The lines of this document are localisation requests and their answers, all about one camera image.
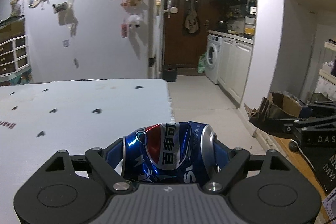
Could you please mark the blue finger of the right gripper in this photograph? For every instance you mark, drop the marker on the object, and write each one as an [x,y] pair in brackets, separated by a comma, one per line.
[306,112]

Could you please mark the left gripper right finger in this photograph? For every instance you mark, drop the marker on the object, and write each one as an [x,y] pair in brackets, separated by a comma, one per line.
[223,154]

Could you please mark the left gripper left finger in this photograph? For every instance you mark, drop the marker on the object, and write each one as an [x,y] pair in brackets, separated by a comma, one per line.
[114,153]

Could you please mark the brown cardboard piece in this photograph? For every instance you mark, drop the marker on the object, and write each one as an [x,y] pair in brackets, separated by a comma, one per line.
[278,109]

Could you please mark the crushed blue Pepsi can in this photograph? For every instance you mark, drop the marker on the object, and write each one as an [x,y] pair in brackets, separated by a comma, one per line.
[178,153]

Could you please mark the white kitchen cabinets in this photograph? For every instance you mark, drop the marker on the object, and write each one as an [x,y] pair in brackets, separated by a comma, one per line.
[234,67]

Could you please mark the green plastic bag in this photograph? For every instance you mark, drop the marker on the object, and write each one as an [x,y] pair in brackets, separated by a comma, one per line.
[201,64]

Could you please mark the black box on floor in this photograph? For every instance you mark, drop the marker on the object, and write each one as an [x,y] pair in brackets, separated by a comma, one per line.
[169,73]

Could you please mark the white washing machine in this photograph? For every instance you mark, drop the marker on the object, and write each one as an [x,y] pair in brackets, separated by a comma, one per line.
[213,57]

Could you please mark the pink hanging tag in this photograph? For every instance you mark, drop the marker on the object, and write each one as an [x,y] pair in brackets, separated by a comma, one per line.
[124,30]

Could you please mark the white drawer cabinet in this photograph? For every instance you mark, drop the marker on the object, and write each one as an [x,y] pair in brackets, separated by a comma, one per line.
[14,55]

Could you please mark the hanging brown bag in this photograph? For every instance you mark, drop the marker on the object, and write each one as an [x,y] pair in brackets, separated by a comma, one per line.
[191,20]

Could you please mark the white sheep plush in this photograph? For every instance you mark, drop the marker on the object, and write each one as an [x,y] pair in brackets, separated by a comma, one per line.
[134,21]

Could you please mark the brown wooden door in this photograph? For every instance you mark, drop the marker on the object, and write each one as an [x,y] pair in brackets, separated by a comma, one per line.
[181,50]

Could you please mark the glass tank on drawers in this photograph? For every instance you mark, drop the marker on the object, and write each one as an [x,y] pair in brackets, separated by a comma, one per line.
[12,27]

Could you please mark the white wall shelf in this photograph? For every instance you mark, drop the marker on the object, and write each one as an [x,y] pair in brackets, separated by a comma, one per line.
[326,74]

